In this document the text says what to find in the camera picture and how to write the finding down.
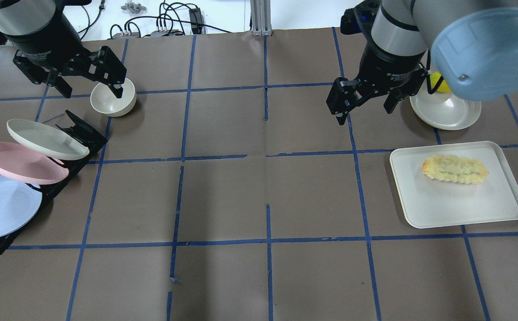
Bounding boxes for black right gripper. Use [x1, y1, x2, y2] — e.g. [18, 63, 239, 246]
[326, 43, 425, 126]

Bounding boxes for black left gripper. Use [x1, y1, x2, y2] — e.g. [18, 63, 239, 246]
[13, 34, 127, 99]

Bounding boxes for blue plate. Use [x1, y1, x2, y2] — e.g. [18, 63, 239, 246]
[0, 176, 42, 237]

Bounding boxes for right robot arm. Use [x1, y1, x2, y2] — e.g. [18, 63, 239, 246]
[326, 0, 518, 125]

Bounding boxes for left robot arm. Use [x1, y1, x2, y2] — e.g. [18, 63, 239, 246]
[0, 0, 127, 99]

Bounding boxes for black plate rack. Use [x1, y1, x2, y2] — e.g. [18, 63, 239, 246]
[0, 111, 107, 254]

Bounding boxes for white deep plate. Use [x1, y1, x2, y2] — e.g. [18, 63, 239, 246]
[410, 86, 482, 131]

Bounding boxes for cream plate in rack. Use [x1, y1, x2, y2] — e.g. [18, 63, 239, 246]
[6, 119, 89, 161]

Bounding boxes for pink plate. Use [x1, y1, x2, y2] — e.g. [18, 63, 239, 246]
[0, 142, 70, 185]

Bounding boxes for cream bowl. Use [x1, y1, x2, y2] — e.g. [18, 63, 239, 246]
[90, 78, 137, 117]

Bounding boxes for yellow lemon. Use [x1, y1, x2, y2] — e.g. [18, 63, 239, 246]
[429, 71, 452, 93]

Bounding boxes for white rectangular tray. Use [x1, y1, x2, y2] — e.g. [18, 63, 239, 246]
[390, 141, 518, 228]

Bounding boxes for black power adapter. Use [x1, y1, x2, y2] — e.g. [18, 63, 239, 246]
[189, 8, 204, 34]

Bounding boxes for black cables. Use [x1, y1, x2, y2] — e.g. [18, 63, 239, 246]
[76, 0, 233, 41]

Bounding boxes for aluminium frame post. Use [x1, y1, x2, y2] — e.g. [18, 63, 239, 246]
[250, 0, 273, 37]

